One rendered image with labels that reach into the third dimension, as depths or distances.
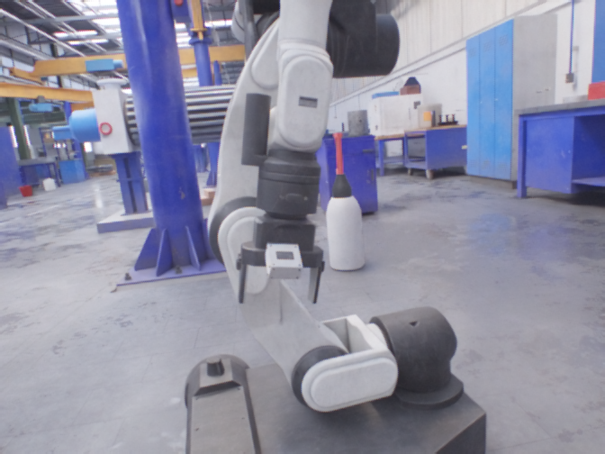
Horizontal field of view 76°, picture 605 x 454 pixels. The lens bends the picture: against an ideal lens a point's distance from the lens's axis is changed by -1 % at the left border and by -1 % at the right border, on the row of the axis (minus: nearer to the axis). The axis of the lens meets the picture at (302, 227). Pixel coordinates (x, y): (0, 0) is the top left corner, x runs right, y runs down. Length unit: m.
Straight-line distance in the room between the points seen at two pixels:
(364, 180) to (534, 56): 2.36
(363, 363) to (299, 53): 0.59
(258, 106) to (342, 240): 1.77
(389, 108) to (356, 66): 6.36
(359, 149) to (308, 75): 3.20
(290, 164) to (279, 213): 0.07
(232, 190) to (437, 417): 0.64
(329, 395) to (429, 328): 0.27
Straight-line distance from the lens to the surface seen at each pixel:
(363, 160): 3.72
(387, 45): 0.82
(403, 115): 7.24
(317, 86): 0.52
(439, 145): 6.22
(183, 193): 2.63
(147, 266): 2.81
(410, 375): 0.95
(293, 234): 0.55
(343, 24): 0.78
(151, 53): 2.67
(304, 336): 0.83
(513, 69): 4.95
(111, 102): 4.74
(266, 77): 0.70
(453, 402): 1.01
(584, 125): 4.01
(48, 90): 13.95
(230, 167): 0.72
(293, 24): 0.56
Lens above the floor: 0.77
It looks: 13 degrees down
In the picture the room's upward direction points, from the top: 6 degrees counter-clockwise
